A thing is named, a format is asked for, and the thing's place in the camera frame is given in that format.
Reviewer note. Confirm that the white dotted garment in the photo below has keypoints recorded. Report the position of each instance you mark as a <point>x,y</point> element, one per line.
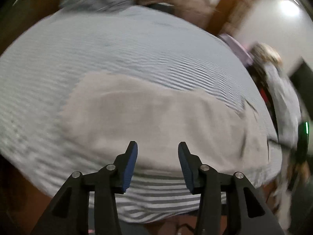
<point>268,65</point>

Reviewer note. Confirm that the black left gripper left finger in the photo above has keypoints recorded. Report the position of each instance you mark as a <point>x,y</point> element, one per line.
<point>68,211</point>

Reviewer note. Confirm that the grey white striped bedsheet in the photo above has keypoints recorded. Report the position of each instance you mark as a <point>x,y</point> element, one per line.
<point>41,68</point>

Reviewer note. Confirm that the beige pants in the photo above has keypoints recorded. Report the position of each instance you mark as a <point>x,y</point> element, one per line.
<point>104,111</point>

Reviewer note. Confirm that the lilac cloth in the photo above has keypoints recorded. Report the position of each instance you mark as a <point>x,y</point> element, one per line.
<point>243,55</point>

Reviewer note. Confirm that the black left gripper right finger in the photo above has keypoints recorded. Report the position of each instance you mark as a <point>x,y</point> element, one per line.
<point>229,204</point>

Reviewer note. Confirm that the brown wooden door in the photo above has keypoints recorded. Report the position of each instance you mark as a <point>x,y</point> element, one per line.
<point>228,16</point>

